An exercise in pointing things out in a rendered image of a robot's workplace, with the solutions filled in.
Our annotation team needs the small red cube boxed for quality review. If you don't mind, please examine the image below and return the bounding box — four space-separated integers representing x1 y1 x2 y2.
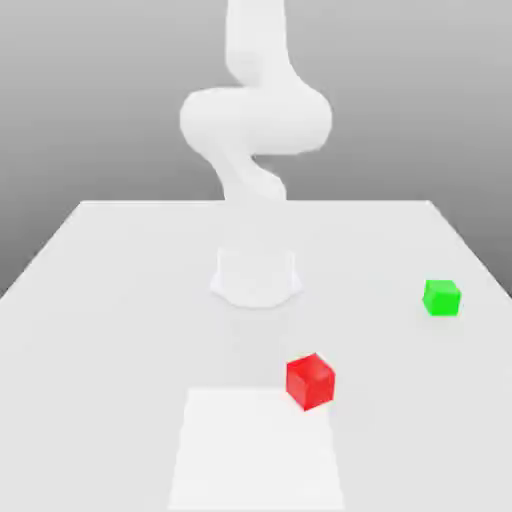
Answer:
285 352 336 412

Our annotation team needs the small green cube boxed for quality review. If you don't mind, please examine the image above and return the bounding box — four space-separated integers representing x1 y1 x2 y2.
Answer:
422 279 462 318

